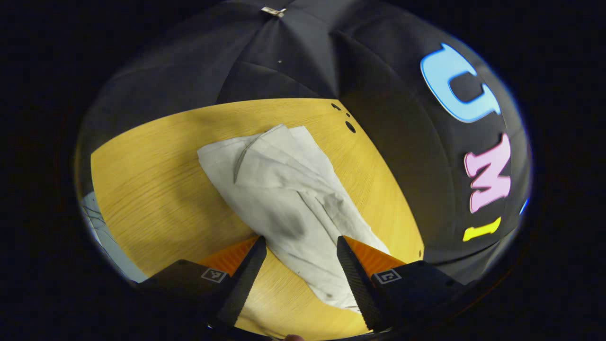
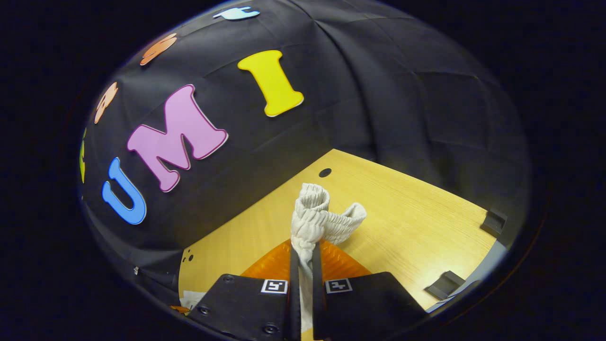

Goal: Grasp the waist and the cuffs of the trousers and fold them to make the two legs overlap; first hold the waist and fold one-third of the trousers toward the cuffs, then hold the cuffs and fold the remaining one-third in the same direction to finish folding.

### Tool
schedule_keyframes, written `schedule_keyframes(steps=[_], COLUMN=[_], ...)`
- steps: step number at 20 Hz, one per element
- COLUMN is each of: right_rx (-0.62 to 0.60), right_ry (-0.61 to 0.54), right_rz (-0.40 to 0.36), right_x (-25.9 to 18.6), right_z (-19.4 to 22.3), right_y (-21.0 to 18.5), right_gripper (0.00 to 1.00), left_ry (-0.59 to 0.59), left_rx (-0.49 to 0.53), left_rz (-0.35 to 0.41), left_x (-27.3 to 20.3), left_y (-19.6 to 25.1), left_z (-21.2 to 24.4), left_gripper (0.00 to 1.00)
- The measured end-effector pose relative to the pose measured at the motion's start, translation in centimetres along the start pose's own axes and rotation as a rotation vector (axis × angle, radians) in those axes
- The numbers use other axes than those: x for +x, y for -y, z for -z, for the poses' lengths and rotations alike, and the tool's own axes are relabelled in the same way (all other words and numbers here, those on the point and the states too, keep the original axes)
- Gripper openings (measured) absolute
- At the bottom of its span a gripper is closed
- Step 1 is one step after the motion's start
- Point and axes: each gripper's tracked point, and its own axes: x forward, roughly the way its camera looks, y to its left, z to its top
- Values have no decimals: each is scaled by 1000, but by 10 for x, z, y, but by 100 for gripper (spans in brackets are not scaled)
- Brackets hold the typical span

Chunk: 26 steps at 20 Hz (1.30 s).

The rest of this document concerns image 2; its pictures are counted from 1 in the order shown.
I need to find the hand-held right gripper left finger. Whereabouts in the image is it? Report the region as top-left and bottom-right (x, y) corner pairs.
(189, 239), (302, 341)

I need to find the black table edge clamp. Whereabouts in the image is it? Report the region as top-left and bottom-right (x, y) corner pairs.
(480, 207), (508, 238)
(424, 270), (466, 301)

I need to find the black backdrop cloth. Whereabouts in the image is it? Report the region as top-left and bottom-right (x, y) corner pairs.
(78, 0), (531, 304)

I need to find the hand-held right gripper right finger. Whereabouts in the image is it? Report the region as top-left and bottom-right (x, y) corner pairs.
(312, 240), (427, 341)

